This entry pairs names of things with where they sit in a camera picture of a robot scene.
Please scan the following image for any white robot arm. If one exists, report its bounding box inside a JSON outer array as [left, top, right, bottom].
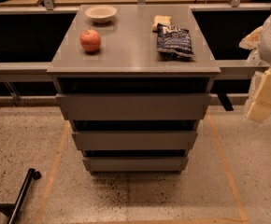
[[239, 15, 271, 123]]

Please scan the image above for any yellow sponge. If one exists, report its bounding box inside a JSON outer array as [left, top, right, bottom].
[[152, 15, 172, 32]]

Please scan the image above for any red apple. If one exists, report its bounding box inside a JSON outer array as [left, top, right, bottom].
[[79, 30, 101, 52]]

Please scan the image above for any grey top drawer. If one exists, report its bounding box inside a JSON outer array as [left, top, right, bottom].
[[56, 94, 211, 120]]

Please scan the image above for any grey drawer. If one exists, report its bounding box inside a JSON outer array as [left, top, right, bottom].
[[72, 131, 197, 150], [56, 94, 211, 120], [83, 157, 188, 173]]

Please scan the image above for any grey drawer cabinet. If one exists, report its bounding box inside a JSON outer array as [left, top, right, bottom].
[[46, 4, 221, 175]]

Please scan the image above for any grey bottom drawer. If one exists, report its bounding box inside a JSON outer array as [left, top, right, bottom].
[[83, 157, 188, 173]]

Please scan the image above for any black stand leg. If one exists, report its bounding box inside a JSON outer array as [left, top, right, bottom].
[[0, 168, 41, 224]]

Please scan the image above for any white bowl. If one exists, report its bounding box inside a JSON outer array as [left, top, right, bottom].
[[85, 5, 117, 24]]

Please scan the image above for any grey middle drawer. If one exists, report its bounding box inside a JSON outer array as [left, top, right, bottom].
[[72, 131, 197, 150]]

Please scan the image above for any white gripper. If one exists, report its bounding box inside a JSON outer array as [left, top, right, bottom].
[[245, 68, 271, 122]]

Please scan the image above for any blue chip bag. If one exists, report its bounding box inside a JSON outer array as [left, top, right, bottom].
[[157, 23, 194, 58]]

